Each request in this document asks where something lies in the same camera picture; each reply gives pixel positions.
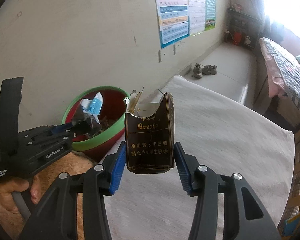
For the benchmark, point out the white chart wall poster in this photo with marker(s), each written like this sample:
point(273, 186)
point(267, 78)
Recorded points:
point(197, 7)

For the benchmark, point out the green-rimmed red basin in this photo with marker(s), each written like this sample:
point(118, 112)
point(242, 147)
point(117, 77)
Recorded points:
point(112, 105)

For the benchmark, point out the person's tan fleece clothing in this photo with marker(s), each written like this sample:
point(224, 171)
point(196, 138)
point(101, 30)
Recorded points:
point(72, 162)

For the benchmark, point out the pink bed sheet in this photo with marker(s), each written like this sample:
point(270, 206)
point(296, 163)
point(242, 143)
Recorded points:
point(273, 80)

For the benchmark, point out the dark storage shelf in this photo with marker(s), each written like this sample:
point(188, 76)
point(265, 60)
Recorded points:
point(245, 17)

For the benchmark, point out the bright window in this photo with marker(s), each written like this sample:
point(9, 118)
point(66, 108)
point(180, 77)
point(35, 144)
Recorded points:
point(285, 2)

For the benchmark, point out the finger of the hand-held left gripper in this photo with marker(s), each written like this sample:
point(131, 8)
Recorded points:
point(61, 128)
point(78, 128)

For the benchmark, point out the red plastic bucket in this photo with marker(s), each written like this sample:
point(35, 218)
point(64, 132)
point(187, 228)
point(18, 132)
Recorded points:
point(236, 38)

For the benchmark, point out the white blue foil bag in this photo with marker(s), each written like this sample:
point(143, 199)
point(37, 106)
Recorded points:
point(93, 105)

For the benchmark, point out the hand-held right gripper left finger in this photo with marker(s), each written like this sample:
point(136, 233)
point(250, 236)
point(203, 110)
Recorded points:
point(117, 170)

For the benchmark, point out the white wall switch plate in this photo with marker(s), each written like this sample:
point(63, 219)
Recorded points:
point(177, 47)

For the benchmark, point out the brown cigarette pack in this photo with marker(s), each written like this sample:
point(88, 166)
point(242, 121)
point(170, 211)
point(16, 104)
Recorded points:
point(150, 140)

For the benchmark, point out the red white small boxes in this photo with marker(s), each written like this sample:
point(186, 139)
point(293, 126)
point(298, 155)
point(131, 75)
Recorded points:
point(237, 7)

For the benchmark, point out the person's left hand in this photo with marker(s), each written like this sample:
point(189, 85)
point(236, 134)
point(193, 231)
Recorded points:
point(15, 186)

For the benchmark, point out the bed with plaid quilt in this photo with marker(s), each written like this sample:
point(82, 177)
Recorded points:
point(292, 80)

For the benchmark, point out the blue alphabet wall poster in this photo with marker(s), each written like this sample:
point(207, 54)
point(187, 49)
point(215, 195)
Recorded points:
point(172, 12)

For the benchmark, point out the grey child's shoe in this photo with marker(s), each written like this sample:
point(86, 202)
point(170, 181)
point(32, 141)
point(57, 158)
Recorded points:
point(209, 70)
point(197, 71)

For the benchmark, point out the white patterned bag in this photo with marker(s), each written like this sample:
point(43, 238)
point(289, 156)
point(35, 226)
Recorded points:
point(248, 40)

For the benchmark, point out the green wall poster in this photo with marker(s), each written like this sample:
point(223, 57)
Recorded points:
point(210, 5)

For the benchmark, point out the white wall socket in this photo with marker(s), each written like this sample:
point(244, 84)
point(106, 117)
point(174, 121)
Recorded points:
point(160, 56)

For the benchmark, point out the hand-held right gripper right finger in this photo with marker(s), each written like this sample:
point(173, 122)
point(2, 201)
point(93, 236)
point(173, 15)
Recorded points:
point(182, 172)

